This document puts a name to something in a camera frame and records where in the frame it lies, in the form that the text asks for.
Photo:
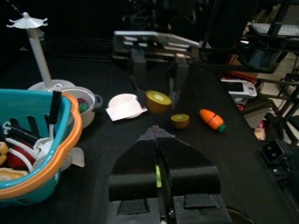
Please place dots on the white electronic device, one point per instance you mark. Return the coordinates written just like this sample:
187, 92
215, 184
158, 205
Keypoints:
240, 87

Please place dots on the large toy kiwi half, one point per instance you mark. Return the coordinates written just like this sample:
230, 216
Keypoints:
158, 101

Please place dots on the white toy cup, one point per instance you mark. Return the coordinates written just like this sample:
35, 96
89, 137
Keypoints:
125, 107

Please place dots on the tan toy bread slice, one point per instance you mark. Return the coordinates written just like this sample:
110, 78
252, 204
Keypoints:
11, 173

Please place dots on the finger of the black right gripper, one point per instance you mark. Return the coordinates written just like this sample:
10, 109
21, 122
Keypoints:
179, 75
138, 70

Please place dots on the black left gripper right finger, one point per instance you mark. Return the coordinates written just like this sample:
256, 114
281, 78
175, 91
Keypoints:
193, 178

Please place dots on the white toy spatula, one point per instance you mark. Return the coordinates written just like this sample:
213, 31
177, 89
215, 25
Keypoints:
77, 157

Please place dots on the teal basket with orange rim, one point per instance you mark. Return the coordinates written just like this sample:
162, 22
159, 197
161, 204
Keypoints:
62, 145

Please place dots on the white grid shelf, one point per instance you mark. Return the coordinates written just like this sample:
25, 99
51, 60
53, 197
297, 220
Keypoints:
273, 29

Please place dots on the white toy pot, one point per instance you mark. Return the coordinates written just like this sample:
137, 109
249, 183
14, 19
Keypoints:
87, 116

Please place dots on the red toy food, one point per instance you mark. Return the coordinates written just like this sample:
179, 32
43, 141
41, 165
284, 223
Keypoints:
15, 160

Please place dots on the orange toy carrot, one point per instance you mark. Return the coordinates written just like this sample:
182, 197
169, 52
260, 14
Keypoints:
211, 119

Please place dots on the green toy food piece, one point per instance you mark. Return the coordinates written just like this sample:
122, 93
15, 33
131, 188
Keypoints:
83, 108

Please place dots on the yellow toy food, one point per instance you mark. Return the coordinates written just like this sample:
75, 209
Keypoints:
3, 151

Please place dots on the small toy kiwi half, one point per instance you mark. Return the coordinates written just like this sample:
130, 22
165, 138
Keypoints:
181, 121

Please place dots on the white mug tree stand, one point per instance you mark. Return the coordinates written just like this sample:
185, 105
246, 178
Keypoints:
39, 55

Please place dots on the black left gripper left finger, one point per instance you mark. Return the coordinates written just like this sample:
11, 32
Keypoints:
134, 178

